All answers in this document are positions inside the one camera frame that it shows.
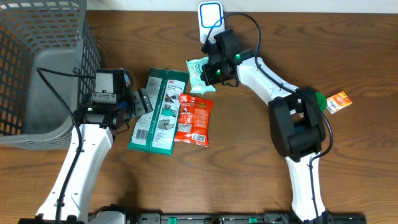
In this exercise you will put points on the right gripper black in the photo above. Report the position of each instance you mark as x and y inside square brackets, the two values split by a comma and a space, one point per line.
[208, 74]

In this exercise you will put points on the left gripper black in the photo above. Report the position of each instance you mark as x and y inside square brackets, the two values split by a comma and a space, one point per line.
[143, 102]

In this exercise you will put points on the green white 3M package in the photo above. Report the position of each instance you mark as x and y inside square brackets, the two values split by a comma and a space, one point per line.
[154, 132]

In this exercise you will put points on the teal wipes pack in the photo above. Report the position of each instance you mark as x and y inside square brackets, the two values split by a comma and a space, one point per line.
[195, 70]

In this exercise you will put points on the red snack bag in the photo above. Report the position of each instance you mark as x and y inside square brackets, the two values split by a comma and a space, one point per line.
[193, 120]

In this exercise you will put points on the green lid jar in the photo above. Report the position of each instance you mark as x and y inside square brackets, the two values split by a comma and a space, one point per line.
[322, 102]

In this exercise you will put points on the small orange box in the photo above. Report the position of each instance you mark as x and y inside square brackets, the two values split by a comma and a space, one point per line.
[337, 102]

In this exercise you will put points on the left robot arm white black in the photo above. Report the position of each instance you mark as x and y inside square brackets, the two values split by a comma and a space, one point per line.
[97, 121]

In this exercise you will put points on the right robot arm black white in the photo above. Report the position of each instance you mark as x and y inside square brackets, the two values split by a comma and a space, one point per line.
[298, 126]

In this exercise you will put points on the white barcode scanner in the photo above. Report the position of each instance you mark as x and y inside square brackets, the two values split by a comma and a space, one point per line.
[209, 20]

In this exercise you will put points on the grey plastic mesh basket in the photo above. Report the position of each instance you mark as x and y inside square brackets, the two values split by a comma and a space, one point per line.
[48, 61]

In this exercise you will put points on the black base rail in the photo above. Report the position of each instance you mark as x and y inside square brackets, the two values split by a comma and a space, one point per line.
[272, 218]

